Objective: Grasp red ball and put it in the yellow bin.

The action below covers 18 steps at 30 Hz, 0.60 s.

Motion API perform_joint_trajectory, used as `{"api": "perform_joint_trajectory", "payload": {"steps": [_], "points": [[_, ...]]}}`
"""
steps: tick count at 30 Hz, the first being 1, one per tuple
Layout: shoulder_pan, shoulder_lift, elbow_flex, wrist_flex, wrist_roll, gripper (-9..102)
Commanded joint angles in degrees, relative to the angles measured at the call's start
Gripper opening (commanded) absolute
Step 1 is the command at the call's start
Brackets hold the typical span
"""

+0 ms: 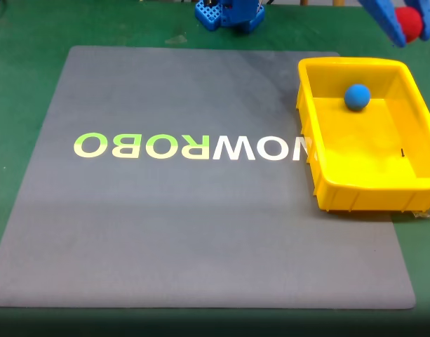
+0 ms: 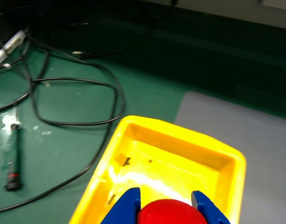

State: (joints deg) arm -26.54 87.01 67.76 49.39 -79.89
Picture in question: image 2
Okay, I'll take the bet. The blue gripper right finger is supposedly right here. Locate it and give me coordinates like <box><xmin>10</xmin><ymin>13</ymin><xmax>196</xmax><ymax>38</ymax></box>
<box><xmin>191</xmin><ymin>190</ymin><xmax>231</xmax><ymax>224</ymax></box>

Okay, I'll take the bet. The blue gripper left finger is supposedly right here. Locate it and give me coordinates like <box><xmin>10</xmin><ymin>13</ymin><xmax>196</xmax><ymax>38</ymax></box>
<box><xmin>100</xmin><ymin>187</ymin><xmax>142</xmax><ymax>224</ymax></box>

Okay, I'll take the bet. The red foam ball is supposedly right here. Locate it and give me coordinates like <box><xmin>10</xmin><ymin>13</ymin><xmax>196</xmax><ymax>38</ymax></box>
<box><xmin>136</xmin><ymin>198</ymin><xmax>209</xmax><ymax>224</ymax></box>

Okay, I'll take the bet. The yellow plastic bin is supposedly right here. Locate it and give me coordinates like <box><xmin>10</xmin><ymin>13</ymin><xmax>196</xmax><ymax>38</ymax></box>
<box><xmin>68</xmin><ymin>115</ymin><xmax>247</xmax><ymax>224</ymax></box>

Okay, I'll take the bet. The grey mat with lettering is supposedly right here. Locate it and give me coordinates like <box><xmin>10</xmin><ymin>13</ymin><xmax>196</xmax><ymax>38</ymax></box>
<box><xmin>174</xmin><ymin>91</ymin><xmax>286</xmax><ymax>224</ymax></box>

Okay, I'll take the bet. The white power strip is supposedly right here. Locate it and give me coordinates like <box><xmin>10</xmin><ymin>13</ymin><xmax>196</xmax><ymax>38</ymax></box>
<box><xmin>0</xmin><ymin>29</ymin><xmax>26</xmax><ymax>69</ymax></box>

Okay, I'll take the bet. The long black cable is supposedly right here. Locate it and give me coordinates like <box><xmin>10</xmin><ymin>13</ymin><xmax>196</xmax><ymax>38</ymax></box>
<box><xmin>0</xmin><ymin>35</ymin><xmax>126</xmax><ymax>214</ymax></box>

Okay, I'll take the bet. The black cylindrical connector red ring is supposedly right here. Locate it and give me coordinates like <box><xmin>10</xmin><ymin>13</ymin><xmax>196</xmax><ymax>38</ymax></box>
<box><xmin>4</xmin><ymin>123</ymin><xmax>24</xmax><ymax>192</ymax></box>

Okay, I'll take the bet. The looped black cable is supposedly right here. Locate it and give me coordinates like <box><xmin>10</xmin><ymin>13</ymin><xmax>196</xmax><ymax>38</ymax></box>
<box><xmin>0</xmin><ymin>46</ymin><xmax>118</xmax><ymax>127</ymax></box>

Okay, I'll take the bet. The black cable with metal plug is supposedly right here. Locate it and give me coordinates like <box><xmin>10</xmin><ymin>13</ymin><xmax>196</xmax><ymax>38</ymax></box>
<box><xmin>72</xmin><ymin>21</ymin><xmax>155</xmax><ymax>59</ymax></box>

